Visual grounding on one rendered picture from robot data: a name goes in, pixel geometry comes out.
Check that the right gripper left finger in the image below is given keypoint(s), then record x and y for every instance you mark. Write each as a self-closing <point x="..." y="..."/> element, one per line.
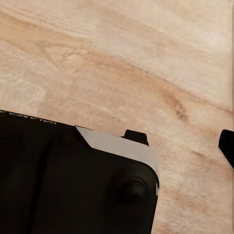
<point x="12" y="145"/>

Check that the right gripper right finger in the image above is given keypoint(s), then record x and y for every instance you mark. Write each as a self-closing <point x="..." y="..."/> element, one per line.
<point x="226" y="145"/>

